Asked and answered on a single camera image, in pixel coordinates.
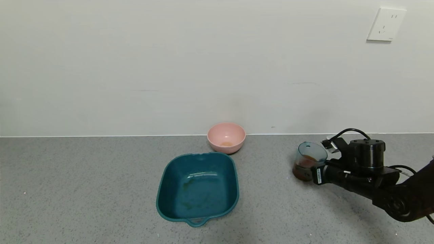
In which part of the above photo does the white wall socket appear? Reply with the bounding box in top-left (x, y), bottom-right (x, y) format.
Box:
top-left (366, 7), bottom-right (407, 42)

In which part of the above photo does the translucent blue ribbed cup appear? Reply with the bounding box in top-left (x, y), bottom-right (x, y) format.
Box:
top-left (292, 141), bottom-right (328, 182)

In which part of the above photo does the pink bowl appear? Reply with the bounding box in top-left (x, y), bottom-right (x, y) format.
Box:
top-left (207, 122), bottom-right (246, 155)

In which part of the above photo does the brown liquid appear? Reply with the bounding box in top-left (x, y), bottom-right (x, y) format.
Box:
top-left (292, 155), bottom-right (320, 182)

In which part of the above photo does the teal plastic tray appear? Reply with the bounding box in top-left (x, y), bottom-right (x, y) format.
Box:
top-left (156, 152), bottom-right (240, 227)

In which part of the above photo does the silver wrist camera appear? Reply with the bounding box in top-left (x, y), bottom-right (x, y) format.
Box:
top-left (321, 137), bottom-right (339, 154)

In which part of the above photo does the black camera cable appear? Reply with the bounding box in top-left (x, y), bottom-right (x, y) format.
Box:
top-left (327, 128), bottom-right (372, 149)

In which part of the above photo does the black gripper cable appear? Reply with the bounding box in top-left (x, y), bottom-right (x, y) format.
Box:
top-left (388, 165), bottom-right (413, 179)

